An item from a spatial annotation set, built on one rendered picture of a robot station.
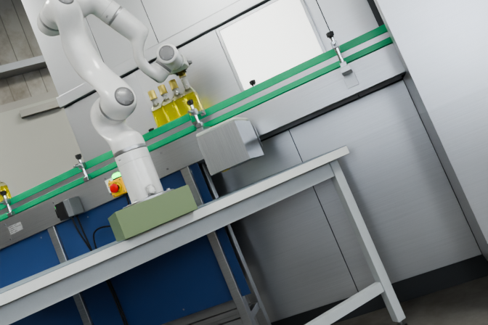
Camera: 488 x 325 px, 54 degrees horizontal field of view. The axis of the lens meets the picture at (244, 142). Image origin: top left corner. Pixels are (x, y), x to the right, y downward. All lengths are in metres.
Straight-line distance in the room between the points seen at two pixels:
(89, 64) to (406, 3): 1.14
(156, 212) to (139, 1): 1.29
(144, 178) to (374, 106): 1.07
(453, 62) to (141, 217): 1.19
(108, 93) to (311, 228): 1.12
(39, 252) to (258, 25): 1.49
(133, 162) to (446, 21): 1.20
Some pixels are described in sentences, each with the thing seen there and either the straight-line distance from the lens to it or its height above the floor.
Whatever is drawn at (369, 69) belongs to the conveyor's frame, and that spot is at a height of 0.99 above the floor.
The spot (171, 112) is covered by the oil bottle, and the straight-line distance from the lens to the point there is 2.22.
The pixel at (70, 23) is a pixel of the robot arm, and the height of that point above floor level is 1.51.
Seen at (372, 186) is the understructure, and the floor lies 0.53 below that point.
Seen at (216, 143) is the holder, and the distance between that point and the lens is 1.81.
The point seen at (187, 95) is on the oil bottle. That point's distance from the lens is 2.19.
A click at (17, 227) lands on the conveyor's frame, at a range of 2.57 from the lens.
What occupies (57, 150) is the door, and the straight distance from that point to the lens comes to 4.46.
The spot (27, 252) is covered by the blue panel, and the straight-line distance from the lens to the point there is 2.58.
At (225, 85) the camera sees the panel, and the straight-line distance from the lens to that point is 2.29.
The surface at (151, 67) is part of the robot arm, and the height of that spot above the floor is 1.33.
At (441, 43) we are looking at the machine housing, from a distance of 1.86.
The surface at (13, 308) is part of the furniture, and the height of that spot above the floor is 0.69.
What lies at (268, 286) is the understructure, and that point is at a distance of 2.38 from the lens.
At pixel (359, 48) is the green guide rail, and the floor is 1.09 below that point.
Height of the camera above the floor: 0.78
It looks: 4 degrees up
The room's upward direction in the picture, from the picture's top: 23 degrees counter-clockwise
